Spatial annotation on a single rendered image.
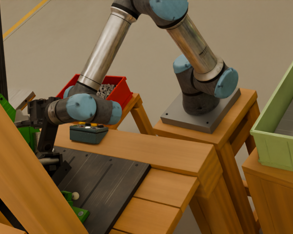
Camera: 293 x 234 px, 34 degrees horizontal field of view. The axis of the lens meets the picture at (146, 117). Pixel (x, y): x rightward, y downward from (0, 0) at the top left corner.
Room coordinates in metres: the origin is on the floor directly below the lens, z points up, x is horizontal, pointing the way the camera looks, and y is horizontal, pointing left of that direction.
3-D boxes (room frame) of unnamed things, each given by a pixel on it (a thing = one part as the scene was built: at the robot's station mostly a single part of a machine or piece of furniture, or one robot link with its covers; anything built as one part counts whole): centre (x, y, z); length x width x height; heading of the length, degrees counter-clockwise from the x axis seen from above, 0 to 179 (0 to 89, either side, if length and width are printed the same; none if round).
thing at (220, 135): (1.56, -0.23, 0.83); 0.32 x 0.32 x 0.04; 38
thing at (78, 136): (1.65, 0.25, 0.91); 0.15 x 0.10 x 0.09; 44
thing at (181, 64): (1.55, -0.23, 1.05); 0.13 x 0.12 x 0.14; 27
